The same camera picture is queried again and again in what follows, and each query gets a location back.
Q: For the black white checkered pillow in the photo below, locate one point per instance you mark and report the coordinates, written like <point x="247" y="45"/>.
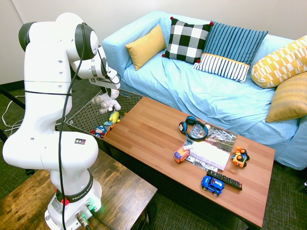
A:
<point x="187" y="40"/>

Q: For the orange toy fire truck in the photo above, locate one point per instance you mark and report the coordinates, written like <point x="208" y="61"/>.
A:
<point x="181" y="155"/>

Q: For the dark blue striped pillow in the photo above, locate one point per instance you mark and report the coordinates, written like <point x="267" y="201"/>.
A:
<point x="235" y="43"/>

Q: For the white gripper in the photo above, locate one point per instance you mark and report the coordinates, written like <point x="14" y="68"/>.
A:
<point x="105" y="80"/>

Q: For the reddish wooden coffee table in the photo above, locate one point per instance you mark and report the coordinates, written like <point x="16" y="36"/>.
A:
<point x="156" y="148"/>

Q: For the white navy striped pillow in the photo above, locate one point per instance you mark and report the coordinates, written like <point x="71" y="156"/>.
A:
<point x="223" y="68"/>

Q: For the yellow white patterned pillow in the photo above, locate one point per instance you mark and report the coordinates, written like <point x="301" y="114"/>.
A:
<point x="280" y="64"/>

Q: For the plain yellow pillow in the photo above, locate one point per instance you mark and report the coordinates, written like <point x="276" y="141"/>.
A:
<point x="146" y="48"/>

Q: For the blue toy car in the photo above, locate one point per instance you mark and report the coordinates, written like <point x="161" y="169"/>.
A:
<point x="213" y="185"/>

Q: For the orange woven pillow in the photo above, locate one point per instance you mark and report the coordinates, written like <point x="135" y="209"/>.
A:
<point x="290" y="100"/>

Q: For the black remote control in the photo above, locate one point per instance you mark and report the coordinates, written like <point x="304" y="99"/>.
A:
<point x="225" y="180"/>

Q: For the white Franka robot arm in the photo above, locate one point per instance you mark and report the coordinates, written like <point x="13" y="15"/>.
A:
<point x="52" y="119"/>

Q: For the white stuffed toy dog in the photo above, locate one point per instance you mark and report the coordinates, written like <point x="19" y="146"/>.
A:
<point x="109" y="101"/>

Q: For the blue black headphones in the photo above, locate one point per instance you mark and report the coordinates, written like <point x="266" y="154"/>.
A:
<point x="192" y="129"/>

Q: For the white purple book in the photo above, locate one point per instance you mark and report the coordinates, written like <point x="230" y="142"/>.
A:
<point x="211" y="154"/>

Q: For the Captain America plush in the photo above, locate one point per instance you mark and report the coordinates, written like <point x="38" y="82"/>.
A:
<point x="99" y="130"/>

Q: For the grey woven basket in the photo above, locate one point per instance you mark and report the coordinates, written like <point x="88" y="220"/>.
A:
<point x="84" y="117"/>

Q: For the orange toy monster truck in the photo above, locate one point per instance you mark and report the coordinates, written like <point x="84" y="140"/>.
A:
<point x="239" y="158"/>

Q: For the dark cover magazine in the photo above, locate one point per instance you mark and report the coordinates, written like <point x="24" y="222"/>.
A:
<point x="220" y="137"/>

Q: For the rustic brown side table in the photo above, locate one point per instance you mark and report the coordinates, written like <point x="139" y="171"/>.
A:
<point x="115" y="182"/>

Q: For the light blue sofa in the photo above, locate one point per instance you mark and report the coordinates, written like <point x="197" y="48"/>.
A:
<point x="192" y="95"/>

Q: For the blue yellow plush toy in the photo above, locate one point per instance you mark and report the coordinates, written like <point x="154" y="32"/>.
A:
<point x="115" y="117"/>

